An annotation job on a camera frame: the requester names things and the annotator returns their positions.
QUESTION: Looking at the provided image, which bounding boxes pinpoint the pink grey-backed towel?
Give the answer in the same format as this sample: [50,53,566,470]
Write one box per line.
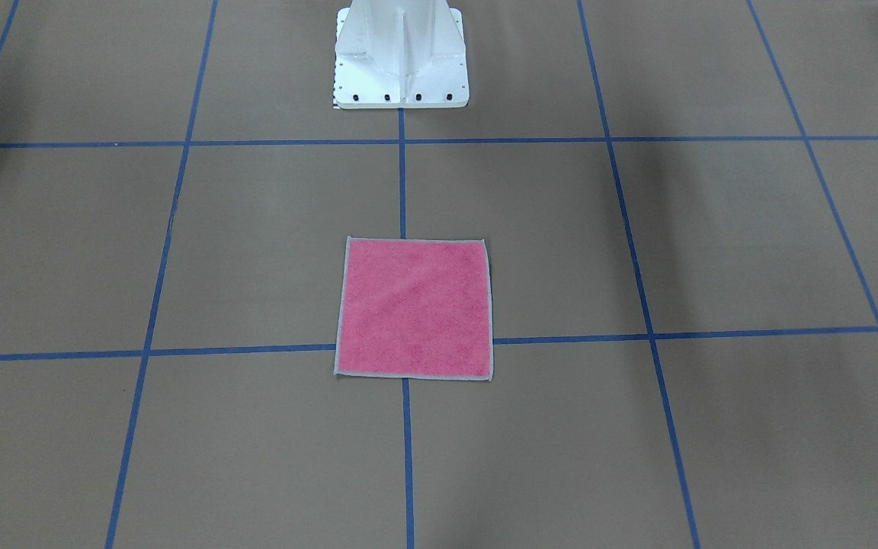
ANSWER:
[332,236,495,382]

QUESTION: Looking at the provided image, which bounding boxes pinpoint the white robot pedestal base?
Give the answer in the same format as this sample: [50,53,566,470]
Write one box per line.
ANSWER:
[332,1,470,109]

